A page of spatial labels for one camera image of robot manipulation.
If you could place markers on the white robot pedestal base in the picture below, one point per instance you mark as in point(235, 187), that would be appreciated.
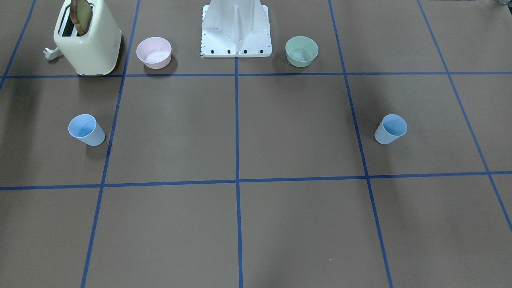
point(235, 28)

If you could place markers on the light blue cup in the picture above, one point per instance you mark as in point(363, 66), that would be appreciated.
point(85, 128)
point(390, 129)

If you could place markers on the pink plastic bowl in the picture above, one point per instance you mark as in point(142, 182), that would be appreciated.
point(155, 52)

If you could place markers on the white toaster power plug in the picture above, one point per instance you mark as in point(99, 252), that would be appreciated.
point(51, 54)

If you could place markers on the green plastic bowl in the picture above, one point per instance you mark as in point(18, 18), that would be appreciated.
point(301, 51)

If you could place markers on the cream two-slot toaster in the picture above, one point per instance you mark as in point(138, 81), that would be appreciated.
point(96, 52)

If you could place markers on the brown toast slice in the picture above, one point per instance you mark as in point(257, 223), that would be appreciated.
point(81, 15)

